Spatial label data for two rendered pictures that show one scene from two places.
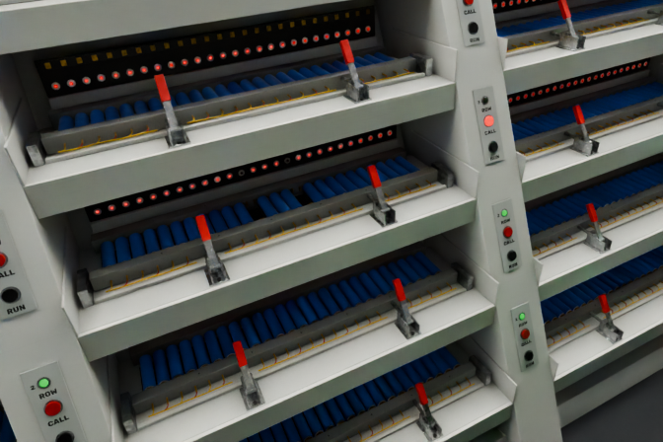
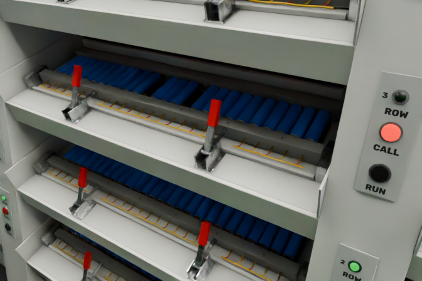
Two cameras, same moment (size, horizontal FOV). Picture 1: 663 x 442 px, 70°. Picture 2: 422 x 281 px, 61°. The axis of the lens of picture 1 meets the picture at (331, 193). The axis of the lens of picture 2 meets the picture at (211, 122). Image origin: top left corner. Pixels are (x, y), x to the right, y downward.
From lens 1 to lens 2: 0.59 m
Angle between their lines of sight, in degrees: 49
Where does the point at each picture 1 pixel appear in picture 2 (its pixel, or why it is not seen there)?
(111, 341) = (21, 116)
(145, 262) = (62, 80)
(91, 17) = not seen: outside the picture
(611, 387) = not seen: outside the picture
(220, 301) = (68, 134)
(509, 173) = (395, 226)
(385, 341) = (174, 261)
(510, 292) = not seen: outside the picture
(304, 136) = (147, 36)
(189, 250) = (85, 87)
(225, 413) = (65, 205)
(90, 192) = (19, 15)
